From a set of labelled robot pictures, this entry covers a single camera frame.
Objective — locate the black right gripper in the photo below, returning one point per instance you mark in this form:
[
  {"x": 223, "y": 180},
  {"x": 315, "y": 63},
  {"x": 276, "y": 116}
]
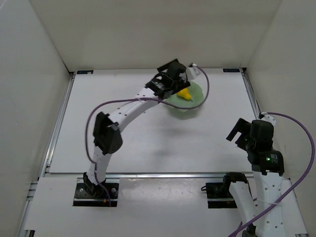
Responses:
[{"x": 237, "y": 131}]

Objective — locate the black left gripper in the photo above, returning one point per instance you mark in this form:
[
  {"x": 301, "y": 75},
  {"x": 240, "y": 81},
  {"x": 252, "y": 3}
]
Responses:
[{"x": 178, "y": 86}]

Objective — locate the yellow fake pear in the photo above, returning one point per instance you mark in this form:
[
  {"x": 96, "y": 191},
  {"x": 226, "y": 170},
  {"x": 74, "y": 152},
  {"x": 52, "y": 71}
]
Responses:
[{"x": 185, "y": 94}]

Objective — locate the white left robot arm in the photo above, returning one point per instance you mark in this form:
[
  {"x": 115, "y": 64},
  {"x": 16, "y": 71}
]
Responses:
[{"x": 109, "y": 127}]

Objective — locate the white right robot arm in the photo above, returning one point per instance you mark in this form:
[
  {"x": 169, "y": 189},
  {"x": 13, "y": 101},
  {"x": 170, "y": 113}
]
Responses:
[{"x": 261, "y": 216}]

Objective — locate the green scalloped fruit bowl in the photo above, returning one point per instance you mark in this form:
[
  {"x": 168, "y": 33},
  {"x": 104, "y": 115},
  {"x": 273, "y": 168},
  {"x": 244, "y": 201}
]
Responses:
[{"x": 197, "y": 97}]

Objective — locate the blue right corner label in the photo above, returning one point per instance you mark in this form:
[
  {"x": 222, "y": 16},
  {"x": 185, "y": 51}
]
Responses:
[{"x": 231, "y": 70}]

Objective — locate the blue corner label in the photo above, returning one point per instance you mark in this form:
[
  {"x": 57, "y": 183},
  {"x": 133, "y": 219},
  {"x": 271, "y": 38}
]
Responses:
[
  {"x": 84, "y": 72},
  {"x": 231, "y": 70}
]

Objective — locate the blue left corner label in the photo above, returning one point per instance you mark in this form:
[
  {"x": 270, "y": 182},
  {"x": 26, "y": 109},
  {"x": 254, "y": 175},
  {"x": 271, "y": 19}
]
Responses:
[{"x": 84, "y": 72}]

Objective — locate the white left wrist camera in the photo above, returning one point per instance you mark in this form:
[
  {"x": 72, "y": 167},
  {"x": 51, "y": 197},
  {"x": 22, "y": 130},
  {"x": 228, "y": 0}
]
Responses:
[{"x": 192, "y": 72}]

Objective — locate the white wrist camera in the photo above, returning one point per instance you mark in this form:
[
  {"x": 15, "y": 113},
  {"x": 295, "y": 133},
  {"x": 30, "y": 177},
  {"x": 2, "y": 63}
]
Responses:
[
  {"x": 192, "y": 72},
  {"x": 264, "y": 116}
]

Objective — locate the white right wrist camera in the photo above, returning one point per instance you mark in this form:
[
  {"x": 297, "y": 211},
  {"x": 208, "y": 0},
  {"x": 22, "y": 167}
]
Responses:
[{"x": 264, "y": 116}]

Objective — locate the aluminium right rail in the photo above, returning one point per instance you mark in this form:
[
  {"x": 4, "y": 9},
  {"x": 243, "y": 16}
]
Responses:
[{"x": 250, "y": 92}]

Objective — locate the aluminium rail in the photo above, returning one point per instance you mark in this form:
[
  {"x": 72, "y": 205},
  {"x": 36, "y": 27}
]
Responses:
[
  {"x": 55, "y": 133},
  {"x": 142, "y": 175},
  {"x": 250, "y": 92}
]

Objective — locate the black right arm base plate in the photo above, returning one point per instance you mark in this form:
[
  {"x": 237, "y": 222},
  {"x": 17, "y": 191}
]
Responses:
[{"x": 218, "y": 197}]

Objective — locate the aluminium left rail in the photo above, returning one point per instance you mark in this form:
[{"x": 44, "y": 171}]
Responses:
[{"x": 55, "y": 133}]

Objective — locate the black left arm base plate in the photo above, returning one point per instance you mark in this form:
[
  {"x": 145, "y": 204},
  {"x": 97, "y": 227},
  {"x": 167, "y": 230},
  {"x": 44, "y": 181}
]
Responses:
[{"x": 83, "y": 197}]

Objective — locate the aluminium front rail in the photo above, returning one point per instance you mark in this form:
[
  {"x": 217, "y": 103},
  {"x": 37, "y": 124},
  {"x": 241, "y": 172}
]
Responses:
[{"x": 142, "y": 175}]

